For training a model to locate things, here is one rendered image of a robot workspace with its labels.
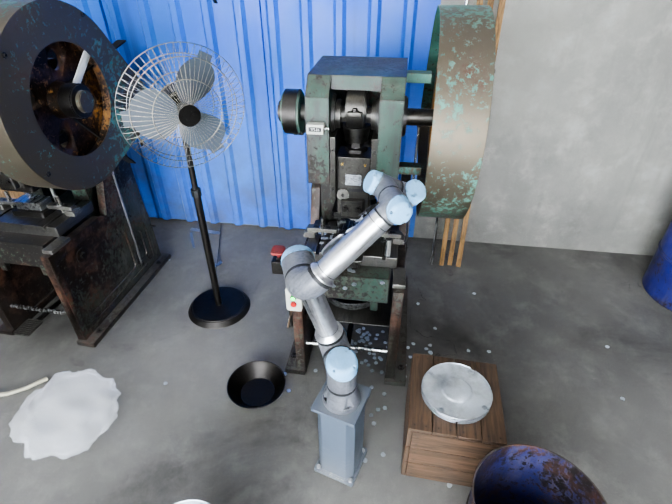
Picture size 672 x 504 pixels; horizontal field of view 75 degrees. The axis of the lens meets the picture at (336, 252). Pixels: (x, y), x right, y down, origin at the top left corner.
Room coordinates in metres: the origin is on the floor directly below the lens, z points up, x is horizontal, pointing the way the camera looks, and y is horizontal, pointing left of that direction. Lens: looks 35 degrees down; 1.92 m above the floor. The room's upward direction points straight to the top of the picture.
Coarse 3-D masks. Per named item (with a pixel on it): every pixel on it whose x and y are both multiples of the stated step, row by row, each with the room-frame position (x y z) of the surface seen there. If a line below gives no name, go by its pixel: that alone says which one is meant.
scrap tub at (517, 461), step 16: (496, 448) 0.87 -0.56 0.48; (512, 448) 0.88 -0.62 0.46; (528, 448) 0.87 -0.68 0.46; (544, 448) 0.87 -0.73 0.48; (480, 464) 0.81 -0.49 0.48; (496, 464) 0.86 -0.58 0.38; (512, 464) 0.87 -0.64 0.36; (528, 464) 0.87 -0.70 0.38; (544, 464) 0.85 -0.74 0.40; (560, 464) 0.83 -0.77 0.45; (480, 480) 0.83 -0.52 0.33; (496, 480) 0.87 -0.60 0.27; (512, 480) 0.87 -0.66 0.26; (528, 480) 0.86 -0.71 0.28; (544, 480) 0.84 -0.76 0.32; (560, 480) 0.81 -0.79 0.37; (576, 480) 0.78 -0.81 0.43; (480, 496) 0.84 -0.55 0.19; (496, 496) 0.86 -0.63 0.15; (512, 496) 0.86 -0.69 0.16; (528, 496) 0.84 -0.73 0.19; (544, 496) 0.82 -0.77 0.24; (560, 496) 0.79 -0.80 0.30; (576, 496) 0.76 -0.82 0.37; (592, 496) 0.72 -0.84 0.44
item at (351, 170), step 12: (348, 156) 1.80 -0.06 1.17; (360, 156) 1.80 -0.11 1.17; (348, 168) 1.79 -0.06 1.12; (360, 168) 1.78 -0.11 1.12; (348, 180) 1.78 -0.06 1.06; (360, 180) 1.78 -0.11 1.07; (348, 192) 1.78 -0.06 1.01; (360, 192) 1.78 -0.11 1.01; (348, 204) 1.76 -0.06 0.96; (360, 204) 1.75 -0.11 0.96; (360, 216) 1.75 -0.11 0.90
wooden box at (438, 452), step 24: (432, 360) 1.38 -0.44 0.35; (456, 360) 1.38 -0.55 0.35; (408, 384) 1.39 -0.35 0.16; (408, 408) 1.16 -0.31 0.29; (408, 432) 1.03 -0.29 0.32; (432, 432) 1.02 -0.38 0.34; (456, 432) 1.01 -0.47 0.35; (480, 432) 1.01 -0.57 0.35; (504, 432) 1.01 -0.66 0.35; (408, 456) 1.03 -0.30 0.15; (432, 456) 1.01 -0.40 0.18; (456, 456) 0.99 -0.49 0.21; (480, 456) 0.97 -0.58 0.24; (456, 480) 0.99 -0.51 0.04
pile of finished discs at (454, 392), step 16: (432, 368) 1.31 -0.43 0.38; (448, 368) 1.31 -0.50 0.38; (464, 368) 1.30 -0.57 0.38; (432, 384) 1.22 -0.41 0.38; (448, 384) 1.21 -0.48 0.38; (464, 384) 1.21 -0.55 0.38; (480, 384) 1.22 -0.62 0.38; (432, 400) 1.14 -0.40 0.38; (448, 400) 1.14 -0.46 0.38; (464, 400) 1.13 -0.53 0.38; (480, 400) 1.14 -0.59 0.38; (448, 416) 1.06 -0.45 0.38; (464, 416) 1.06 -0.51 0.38; (480, 416) 1.06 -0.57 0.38
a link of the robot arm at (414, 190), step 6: (414, 180) 1.28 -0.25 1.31; (408, 186) 1.25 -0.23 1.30; (414, 186) 1.25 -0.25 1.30; (420, 186) 1.26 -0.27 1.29; (402, 192) 1.24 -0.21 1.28; (408, 192) 1.24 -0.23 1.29; (414, 192) 1.23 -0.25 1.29; (420, 192) 1.24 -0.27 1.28; (408, 198) 1.23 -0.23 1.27; (414, 198) 1.22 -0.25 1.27; (420, 198) 1.23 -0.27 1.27; (414, 204) 1.24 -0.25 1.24
